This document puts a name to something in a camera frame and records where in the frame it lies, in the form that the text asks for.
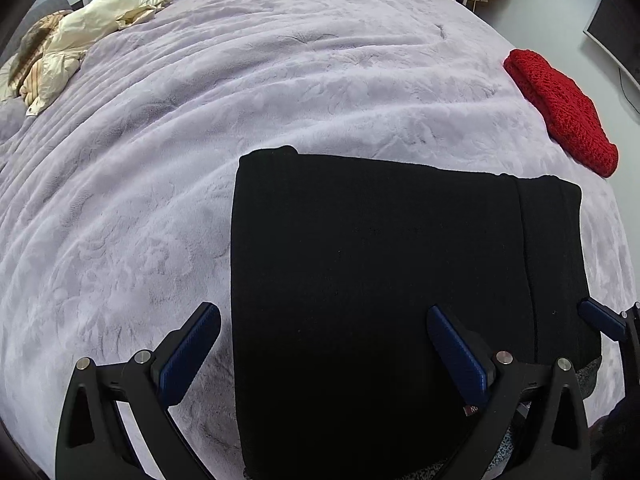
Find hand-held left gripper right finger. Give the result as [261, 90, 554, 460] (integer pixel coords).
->
[426, 305, 593, 480]

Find lilac plush blanket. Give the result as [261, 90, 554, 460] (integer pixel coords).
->
[0, 0, 636, 480]

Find cream crumpled bedding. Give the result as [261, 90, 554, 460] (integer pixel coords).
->
[7, 0, 177, 117]

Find black flat screen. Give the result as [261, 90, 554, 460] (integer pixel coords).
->
[582, 0, 640, 86]

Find black cable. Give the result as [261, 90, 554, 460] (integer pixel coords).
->
[618, 66, 640, 113]

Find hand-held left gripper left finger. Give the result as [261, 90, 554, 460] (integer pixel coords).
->
[55, 302, 222, 480]

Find person's right forearm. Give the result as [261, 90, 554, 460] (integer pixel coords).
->
[589, 399, 640, 480]

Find red knitted cloth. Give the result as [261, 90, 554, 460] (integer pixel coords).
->
[502, 49, 619, 178]

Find black pants with grey pattern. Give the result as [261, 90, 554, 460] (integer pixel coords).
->
[231, 146, 603, 480]

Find grey upholstered headboard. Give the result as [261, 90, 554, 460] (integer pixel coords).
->
[7, 0, 72, 61]

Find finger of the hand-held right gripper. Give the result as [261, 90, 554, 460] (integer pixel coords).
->
[577, 297, 627, 342]

